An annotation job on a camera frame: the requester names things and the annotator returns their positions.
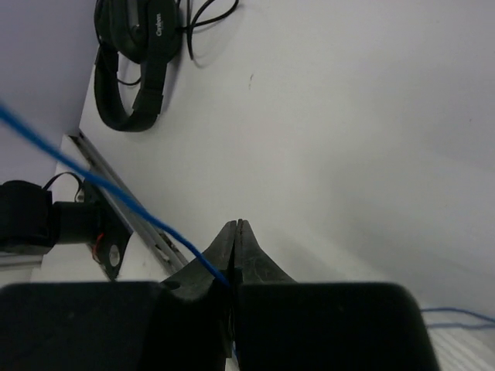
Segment black headphones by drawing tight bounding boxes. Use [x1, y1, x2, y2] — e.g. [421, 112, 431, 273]
[94, 1, 182, 132]

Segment black headphone cable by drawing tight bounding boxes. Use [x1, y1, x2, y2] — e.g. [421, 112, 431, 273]
[115, 0, 241, 86]

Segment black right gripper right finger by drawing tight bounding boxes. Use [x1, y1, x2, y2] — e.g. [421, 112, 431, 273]
[232, 220, 439, 370]

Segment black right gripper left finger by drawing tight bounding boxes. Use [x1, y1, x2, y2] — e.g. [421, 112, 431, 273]
[0, 220, 237, 371]

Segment blue headphone cable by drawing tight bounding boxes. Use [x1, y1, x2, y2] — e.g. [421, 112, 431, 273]
[0, 100, 495, 329]

